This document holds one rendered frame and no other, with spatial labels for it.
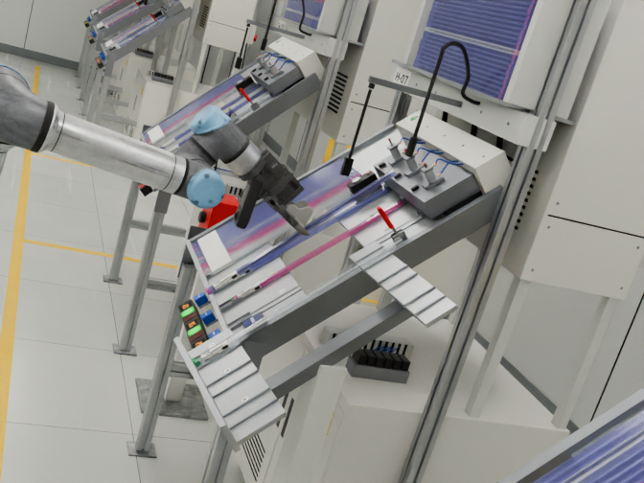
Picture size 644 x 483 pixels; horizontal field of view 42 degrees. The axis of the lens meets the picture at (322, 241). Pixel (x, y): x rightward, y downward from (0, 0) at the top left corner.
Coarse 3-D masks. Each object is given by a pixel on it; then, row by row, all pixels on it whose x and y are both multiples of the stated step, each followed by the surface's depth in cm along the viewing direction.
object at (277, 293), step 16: (256, 256) 220; (224, 272) 221; (256, 272) 212; (272, 272) 208; (288, 272) 204; (224, 288) 213; (240, 288) 209; (272, 288) 201; (288, 288) 198; (224, 304) 205; (240, 304) 202; (256, 304) 198; (272, 304) 195; (240, 320) 195
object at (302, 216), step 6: (288, 204) 186; (288, 210) 186; (294, 210) 186; (300, 210) 186; (306, 210) 187; (312, 210) 187; (294, 216) 186; (300, 216) 187; (306, 216) 187; (300, 222) 187; (306, 222) 188; (294, 228) 187; (300, 228) 187; (306, 234) 189
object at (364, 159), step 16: (368, 144) 251; (384, 144) 246; (400, 144) 241; (368, 160) 241; (368, 208) 215; (384, 208) 211; (400, 208) 207; (416, 208) 203; (352, 224) 211; (384, 224) 204; (400, 224) 200; (416, 224) 197; (368, 240) 201; (384, 240) 197
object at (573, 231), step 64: (640, 0) 185; (640, 64) 190; (576, 128) 191; (640, 128) 196; (576, 192) 197; (640, 192) 202; (512, 256) 205; (576, 256) 203; (640, 256) 209; (448, 320) 281; (512, 320) 205; (576, 384) 218
